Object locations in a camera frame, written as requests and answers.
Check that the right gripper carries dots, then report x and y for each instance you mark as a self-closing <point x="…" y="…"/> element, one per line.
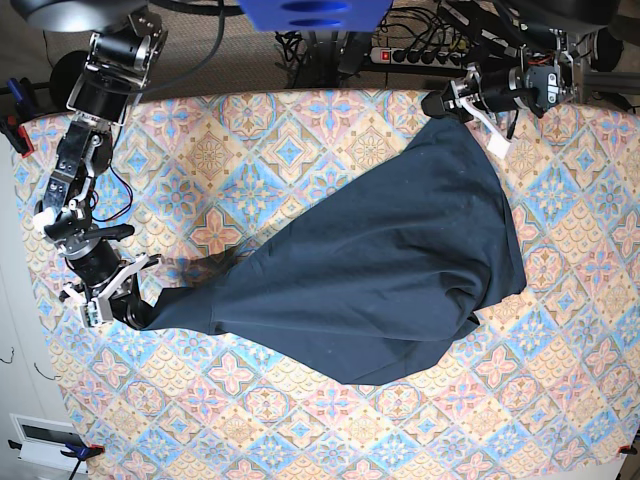
<point x="96" y="264"/>

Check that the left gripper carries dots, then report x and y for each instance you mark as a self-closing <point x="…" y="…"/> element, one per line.
<point x="489" y="92"/>

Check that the dark navy t-shirt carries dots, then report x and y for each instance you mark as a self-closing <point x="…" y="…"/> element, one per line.
<point x="378" y="280"/>

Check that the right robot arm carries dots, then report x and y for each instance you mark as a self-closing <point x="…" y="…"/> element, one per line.
<point x="116" y="67"/>

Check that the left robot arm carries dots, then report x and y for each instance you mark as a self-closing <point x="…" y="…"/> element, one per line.
<point x="530" y="80"/>

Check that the white power strip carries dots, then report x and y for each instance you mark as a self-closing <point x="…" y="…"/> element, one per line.
<point x="414" y="57"/>

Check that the blue orange clamp bottom left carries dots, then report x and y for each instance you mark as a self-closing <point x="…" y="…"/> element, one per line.
<point x="75" y="452"/>

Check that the blue orange clamp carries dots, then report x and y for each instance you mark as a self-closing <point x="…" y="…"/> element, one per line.
<point x="12" y="125"/>
<point x="75" y="452"/>

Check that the blue orange clamp top left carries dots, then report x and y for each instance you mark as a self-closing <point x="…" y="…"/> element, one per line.
<point x="12" y="125"/>

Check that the patterned colourful tablecloth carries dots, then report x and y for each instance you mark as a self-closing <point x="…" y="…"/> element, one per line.
<point x="548" y="383"/>

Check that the orange clamp bottom right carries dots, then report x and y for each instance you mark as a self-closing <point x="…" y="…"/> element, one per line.
<point x="628" y="450"/>

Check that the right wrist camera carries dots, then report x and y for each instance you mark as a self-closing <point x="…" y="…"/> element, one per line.
<point x="96" y="312"/>

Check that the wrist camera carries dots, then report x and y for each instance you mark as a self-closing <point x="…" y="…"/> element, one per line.
<point x="499" y="145"/>
<point x="96" y="312"/>

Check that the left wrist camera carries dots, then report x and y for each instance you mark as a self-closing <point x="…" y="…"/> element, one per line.
<point x="499" y="145"/>

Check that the white wall outlet box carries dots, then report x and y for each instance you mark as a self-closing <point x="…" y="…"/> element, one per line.
<point x="42" y="441"/>

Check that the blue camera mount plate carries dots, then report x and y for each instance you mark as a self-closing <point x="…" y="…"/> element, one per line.
<point x="315" y="15"/>

